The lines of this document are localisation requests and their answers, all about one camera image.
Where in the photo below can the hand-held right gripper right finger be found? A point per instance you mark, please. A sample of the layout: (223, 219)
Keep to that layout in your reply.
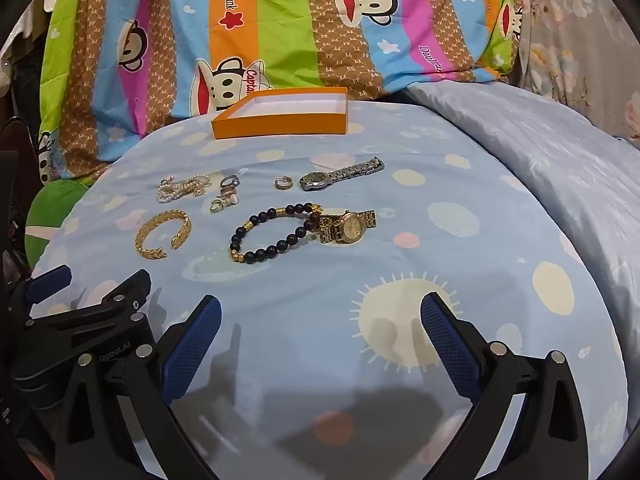
(450, 347)

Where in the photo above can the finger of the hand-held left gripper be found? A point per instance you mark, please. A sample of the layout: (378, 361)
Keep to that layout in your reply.
(117, 300)
(50, 280)

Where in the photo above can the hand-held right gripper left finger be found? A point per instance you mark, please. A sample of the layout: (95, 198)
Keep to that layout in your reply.
(192, 347)

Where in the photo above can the gold braided bangle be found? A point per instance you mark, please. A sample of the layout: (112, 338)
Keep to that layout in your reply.
(155, 220)

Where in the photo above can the gold metal wristwatch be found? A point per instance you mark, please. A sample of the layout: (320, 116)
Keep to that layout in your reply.
(350, 225)

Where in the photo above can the orange shallow box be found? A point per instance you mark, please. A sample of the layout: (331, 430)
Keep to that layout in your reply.
(280, 126)

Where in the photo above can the green cloth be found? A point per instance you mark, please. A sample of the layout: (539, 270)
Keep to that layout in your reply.
(50, 210)

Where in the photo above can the dark cloth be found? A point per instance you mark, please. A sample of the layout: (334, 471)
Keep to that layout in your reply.
(12, 185)

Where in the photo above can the light blue planet pillow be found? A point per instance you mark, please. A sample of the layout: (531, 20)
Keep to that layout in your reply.
(300, 285)

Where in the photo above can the plain light blue quilt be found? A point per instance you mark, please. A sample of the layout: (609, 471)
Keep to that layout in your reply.
(550, 160)

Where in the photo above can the striped cartoon printed blanket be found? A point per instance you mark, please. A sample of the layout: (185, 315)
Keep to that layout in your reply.
(280, 25)

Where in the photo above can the grey floral cloth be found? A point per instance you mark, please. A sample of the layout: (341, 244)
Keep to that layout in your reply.
(575, 35)

